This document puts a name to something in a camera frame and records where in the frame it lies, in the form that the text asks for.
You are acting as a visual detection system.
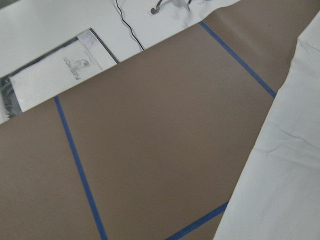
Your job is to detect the metal reacher grabber tool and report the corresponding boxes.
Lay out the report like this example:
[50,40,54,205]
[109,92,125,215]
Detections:
[150,0,192,15]

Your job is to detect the plastic garment bag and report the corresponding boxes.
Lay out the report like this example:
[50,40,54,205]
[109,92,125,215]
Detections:
[0,28,119,123]

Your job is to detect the black thin cable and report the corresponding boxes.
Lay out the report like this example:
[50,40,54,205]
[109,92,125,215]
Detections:
[114,0,146,51]

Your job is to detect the white printed t-shirt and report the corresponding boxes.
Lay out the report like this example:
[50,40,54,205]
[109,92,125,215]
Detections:
[214,15,320,240]

